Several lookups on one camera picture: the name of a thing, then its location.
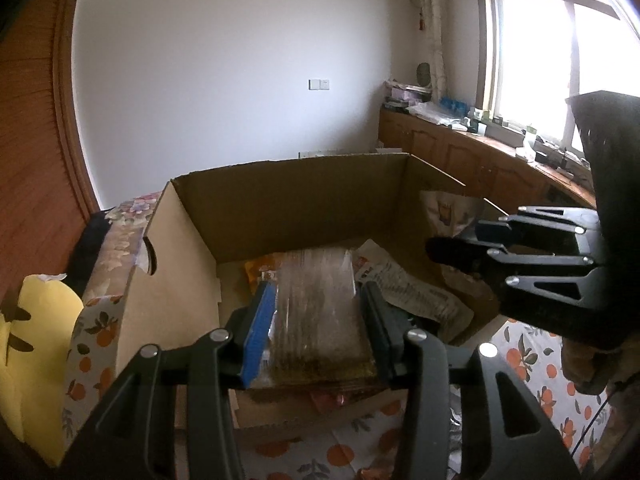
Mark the orange shiny snack packet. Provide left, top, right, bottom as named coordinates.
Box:
left=244, top=254, right=282, bottom=287

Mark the white plastic bag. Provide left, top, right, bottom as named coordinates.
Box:
left=407, top=101, right=471, bottom=128

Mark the dark cloth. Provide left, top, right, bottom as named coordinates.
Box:
left=66, top=210, right=112, bottom=293

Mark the brown cardboard box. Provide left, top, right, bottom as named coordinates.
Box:
left=114, top=152, right=507, bottom=433

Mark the yellow plush toy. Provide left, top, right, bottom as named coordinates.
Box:
left=0, top=274, right=86, bottom=467

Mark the white printed snack packet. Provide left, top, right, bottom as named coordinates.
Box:
left=354, top=239, right=474, bottom=343

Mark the stack of papers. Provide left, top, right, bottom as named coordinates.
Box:
left=384, top=80, right=431, bottom=111

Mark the floral printed fabric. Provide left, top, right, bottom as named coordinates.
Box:
left=82, top=194, right=168, bottom=306

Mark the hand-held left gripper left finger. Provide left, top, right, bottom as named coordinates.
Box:
left=60, top=280, right=278, bottom=480

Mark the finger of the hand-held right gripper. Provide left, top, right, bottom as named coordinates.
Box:
left=425, top=236, right=608, bottom=336
left=474, top=205, right=602, bottom=257

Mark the orange print tablecloth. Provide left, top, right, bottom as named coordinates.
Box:
left=60, top=295, right=616, bottom=480

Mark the clear brown snack packet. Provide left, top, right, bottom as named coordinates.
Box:
left=249, top=246, right=382, bottom=392

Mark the wooden slatted wardrobe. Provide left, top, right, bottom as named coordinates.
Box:
left=0, top=0, right=101, bottom=281

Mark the white curtain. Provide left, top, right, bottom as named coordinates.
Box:
left=407, top=0, right=451, bottom=106

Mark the black cable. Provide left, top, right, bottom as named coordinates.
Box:
left=574, top=385, right=617, bottom=467

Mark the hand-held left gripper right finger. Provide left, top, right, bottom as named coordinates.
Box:
left=359, top=281, right=583, bottom=480

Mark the large silver snack packet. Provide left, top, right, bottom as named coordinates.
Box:
left=447, top=392, right=469, bottom=476

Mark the beige snack packet purple print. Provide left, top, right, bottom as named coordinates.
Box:
left=419, top=189, right=485, bottom=242

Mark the person's right forearm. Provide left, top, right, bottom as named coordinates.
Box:
left=560, top=332, right=628, bottom=396

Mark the wooden framed window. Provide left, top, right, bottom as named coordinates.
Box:
left=472, top=0, right=640, bottom=161

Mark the wooden cabinet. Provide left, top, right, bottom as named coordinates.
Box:
left=377, top=105, right=598, bottom=211

